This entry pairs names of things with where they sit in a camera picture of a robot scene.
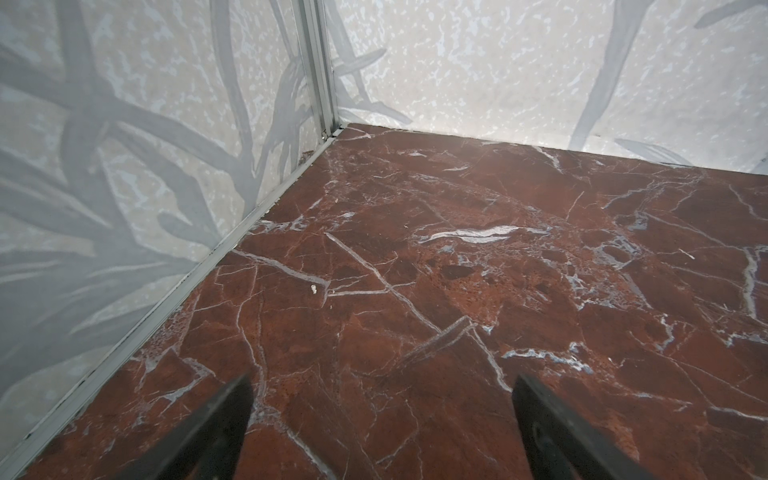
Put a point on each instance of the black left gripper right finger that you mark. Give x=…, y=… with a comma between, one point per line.
x=560, y=444

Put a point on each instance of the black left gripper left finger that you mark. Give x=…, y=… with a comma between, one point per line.
x=205, y=445

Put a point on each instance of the aluminium corner frame post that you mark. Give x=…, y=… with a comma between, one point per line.
x=314, y=47

